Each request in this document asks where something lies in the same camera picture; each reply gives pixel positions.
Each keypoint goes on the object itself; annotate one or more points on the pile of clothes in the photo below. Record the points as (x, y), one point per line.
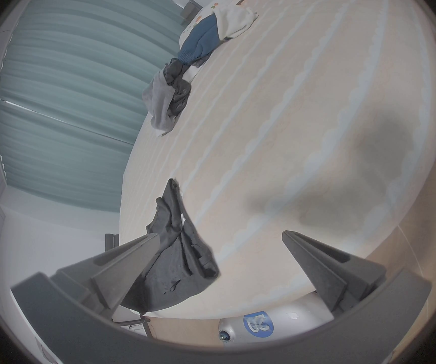
(202, 40)

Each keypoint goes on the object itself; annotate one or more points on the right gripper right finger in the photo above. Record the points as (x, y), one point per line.
(327, 275)

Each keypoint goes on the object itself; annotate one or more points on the black dressing table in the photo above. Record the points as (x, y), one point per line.
(142, 322)

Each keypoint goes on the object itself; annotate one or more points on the black chest of drawers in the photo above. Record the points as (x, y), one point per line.
(111, 241)

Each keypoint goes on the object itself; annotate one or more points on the white printed pillow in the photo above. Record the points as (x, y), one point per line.
(227, 0)

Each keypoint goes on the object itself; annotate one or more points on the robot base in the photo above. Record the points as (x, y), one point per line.
(278, 320)

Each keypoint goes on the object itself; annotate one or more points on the grey bedside table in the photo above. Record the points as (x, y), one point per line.
(188, 11)

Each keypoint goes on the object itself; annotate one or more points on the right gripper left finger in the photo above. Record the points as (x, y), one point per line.
(119, 271)

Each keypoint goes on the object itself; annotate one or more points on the bed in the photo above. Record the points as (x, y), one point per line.
(297, 127)

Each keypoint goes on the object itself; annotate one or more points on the blue-green curtain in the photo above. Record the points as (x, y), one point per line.
(89, 51)
(62, 157)

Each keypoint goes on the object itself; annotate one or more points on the black T-shirt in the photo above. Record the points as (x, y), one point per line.
(176, 267)

